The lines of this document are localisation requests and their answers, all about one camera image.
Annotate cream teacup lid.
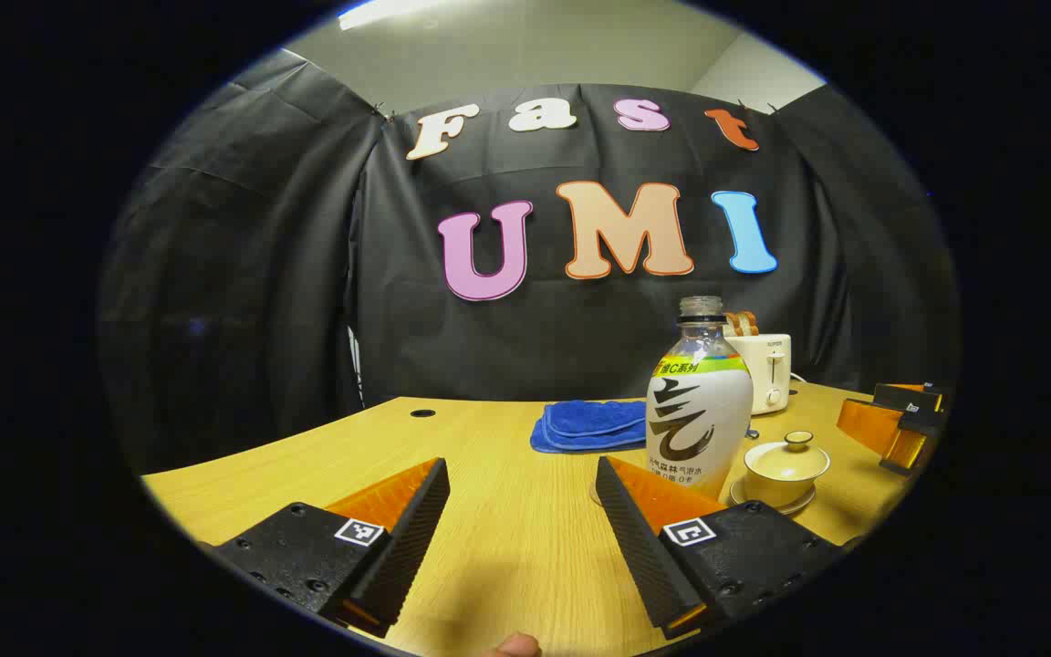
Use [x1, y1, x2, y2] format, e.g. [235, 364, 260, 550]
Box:
[744, 432, 831, 483]

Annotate blue folded towel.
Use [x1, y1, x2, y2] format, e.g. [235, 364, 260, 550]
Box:
[530, 400, 650, 454]

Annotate clear water bottle white label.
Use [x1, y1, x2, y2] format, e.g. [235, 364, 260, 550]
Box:
[644, 296, 754, 503]

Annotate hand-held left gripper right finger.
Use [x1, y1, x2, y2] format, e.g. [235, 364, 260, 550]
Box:
[595, 455, 841, 640]

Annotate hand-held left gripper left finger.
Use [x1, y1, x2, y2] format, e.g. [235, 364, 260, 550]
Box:
[211, 457, 451, 638]

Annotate white toaster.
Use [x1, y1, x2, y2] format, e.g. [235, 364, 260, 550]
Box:
[724, 333, 793, 416]

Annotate cream saucer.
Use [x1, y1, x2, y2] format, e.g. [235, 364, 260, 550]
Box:
[730, 476, 817, 516]

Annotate black backdrop cloth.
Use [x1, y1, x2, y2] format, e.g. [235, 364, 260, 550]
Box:
[99, 50, 960, 475]

